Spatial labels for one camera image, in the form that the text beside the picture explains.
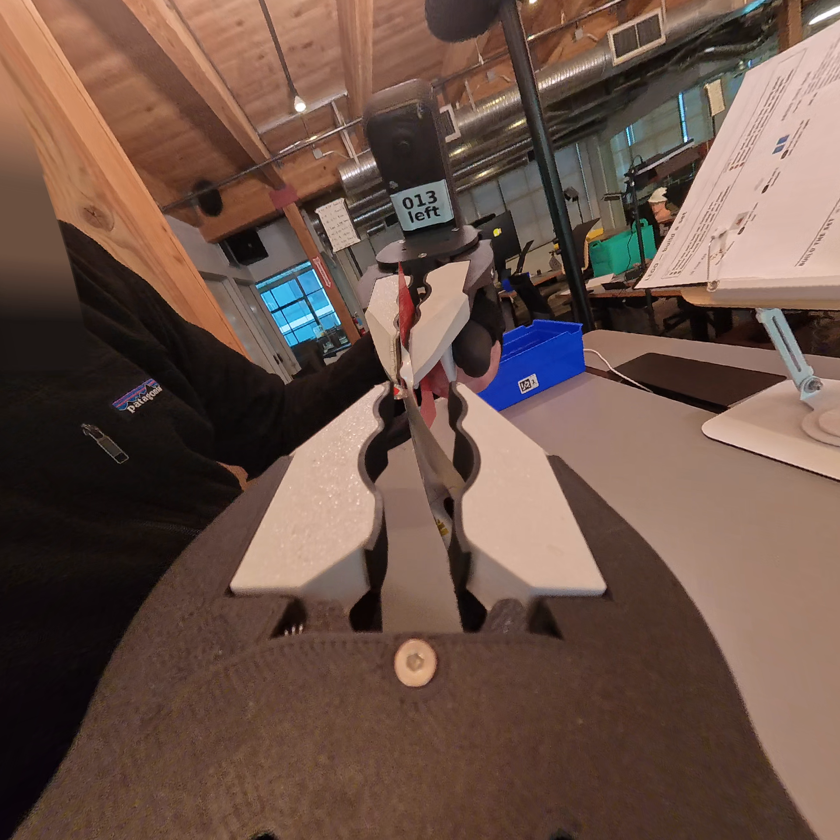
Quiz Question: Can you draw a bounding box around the person's black clothing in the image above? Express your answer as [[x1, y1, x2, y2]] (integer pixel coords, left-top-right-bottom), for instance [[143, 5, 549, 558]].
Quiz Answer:
[[0, 315, 245, 811]]

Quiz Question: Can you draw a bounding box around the person's left forearm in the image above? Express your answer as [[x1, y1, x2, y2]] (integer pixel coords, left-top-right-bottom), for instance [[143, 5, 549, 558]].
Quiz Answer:
[[59, 220, 395, 483]]

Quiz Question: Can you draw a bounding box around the white cable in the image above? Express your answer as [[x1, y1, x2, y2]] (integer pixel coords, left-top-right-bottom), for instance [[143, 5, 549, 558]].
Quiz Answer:
[[583, 348, 652, 395]]

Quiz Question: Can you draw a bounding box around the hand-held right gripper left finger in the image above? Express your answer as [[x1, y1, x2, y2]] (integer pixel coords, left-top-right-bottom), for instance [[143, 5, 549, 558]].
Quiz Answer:
[[230, 382, 395, 629]]

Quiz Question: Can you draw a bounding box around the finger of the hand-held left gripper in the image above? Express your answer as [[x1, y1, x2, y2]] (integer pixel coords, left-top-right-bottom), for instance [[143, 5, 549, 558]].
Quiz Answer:
[[364, 262, 404, 385], [399, 260, 472, 388]]

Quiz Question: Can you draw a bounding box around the paned window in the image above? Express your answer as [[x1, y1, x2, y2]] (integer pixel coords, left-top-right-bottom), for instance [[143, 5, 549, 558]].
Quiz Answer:
[[256, 262, 343, 350]]

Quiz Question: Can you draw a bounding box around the black wall screen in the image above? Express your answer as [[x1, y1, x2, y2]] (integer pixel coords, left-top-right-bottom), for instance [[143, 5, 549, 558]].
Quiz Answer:
[[482, 210, 524, 271]]

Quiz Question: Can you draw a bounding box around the white paper chart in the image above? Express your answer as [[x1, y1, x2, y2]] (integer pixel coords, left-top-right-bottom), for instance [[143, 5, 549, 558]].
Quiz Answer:
[[315, 198, 362, 254]]

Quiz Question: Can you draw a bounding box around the silver air duct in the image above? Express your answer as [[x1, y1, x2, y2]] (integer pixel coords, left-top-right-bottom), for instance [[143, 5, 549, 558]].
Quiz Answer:
[[338, 39, 660, 198]]

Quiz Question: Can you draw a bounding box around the person's left hand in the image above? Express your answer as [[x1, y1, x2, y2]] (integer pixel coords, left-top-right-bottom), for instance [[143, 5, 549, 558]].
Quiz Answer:
[[462, 353, 504, 396]]

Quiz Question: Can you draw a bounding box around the blue plastic bin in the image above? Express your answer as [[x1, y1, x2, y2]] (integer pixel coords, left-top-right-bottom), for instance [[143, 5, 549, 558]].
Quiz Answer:
[[476, 319, 585, 412]]

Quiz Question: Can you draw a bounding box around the black desk mat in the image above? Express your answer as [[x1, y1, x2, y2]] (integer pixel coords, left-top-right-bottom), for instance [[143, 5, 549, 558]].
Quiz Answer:
[[613, 353, 788, 412]]

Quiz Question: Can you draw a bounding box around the black wall speaker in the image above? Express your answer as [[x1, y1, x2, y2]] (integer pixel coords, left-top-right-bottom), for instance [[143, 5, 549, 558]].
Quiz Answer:
[[220, 230, 270, 266]]

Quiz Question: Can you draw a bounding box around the printed instruction sheet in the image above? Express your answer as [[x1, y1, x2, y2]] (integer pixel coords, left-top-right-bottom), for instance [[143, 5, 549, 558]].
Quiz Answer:
[[633, 20, 840, 291]]

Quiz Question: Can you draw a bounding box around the printed plastic toy bag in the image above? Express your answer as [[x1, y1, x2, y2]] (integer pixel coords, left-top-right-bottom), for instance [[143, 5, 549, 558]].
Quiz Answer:
[[392, 262, 475, 549]]

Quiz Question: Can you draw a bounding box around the green tote bag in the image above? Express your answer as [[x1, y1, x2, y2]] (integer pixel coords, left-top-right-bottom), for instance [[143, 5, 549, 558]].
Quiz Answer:
[[587, 220, 659, 278]]

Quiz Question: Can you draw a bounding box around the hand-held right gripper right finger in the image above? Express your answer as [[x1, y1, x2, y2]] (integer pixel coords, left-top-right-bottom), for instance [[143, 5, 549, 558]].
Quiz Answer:
[[450, 381, 608, 631]]

